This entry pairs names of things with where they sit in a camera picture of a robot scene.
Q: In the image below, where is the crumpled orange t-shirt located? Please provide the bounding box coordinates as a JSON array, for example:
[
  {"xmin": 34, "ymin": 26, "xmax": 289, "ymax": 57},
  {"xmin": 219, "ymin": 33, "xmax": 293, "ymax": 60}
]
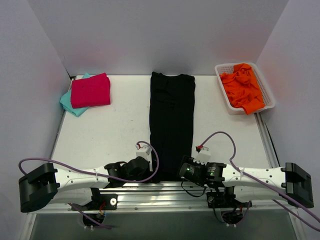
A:
[{"xmin": 220, "ymin": 63, "xmax": 266, "ymax": 115}]

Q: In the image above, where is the folded teal t-shirt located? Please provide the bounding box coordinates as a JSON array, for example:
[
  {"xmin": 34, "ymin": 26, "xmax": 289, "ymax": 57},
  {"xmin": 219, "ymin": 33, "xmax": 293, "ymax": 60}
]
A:
[{"xmin": 59, "ymin": 87, "xmax": 89, "ymax": 117}]

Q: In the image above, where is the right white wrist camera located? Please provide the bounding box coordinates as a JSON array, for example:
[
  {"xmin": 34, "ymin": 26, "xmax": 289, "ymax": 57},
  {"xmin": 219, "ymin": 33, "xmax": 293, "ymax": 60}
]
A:
[{"xmin": 193, "ymin": 145, "xmax": 211, "ymax": 166}]

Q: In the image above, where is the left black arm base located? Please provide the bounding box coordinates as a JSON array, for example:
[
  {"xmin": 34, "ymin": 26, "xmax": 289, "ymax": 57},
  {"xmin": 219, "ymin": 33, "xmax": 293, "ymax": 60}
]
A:
[{"xmin": 71, "ymin": 193, "xmax": 118, "ymax": 229}]

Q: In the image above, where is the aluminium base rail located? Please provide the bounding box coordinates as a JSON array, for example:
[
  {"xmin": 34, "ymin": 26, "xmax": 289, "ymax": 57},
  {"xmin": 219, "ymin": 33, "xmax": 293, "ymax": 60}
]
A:
[{"xmin": 30, "ymin": 182, "xmax": 282, "ymax": 214}]

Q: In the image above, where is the white plastic basket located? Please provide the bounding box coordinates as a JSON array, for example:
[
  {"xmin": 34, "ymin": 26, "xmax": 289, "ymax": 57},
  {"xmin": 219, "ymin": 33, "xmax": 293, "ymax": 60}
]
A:
[{"xmin": 215, "ymin": 62, "xmax": 276, "ymax": 115}]

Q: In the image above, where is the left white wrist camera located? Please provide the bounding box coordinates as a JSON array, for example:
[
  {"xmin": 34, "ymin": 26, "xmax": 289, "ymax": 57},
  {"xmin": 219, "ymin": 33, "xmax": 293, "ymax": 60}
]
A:
[{"xmin": 136, "ymin": 143, "xmax": 152, "ymax": 162}]

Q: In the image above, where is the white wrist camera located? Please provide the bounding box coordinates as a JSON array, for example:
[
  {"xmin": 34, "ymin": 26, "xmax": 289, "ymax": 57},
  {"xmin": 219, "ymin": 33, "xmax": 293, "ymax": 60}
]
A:
[
  {"xmin": 193, "ymin": 145, "xmax": 211, "ymax": 166},
  {"xmin": 136, "ymin": 143, "xmax": 152, "ymax": 162}
]

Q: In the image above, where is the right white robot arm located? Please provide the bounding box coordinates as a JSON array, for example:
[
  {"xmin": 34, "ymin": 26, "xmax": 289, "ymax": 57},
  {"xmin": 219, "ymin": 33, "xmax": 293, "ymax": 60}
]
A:
[{"xmin": 179, "ymin": 156, "xmax": 314, "ymax": 209}]

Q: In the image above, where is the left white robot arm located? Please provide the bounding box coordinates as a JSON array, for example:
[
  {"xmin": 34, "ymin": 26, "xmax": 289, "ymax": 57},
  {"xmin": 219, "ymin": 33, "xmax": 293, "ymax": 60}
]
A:
[{"xmin": 18, "ymin": 156, "xmax": 155, "ymax": 213}]

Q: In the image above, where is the black t-shirt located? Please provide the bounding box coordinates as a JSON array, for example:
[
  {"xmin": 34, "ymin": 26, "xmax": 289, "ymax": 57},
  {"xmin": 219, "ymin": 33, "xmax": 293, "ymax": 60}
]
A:
[{"xmin": 149, "ymin": 72, "xmax": 196, "ymax": 183}]

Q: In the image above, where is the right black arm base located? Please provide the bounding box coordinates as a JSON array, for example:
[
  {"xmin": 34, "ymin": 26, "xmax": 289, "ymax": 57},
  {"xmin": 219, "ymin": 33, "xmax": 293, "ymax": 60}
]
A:
[{"xmin": 206, "ymin": 187, "xmax": 252, "ymax": 227}]

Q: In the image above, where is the folded pink t-shirt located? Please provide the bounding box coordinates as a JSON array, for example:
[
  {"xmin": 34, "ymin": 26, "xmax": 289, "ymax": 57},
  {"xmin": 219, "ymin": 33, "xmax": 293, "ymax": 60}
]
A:
[{"xmin": 70, "ymin": 72, "xmax": 111, "ymax": 109}]

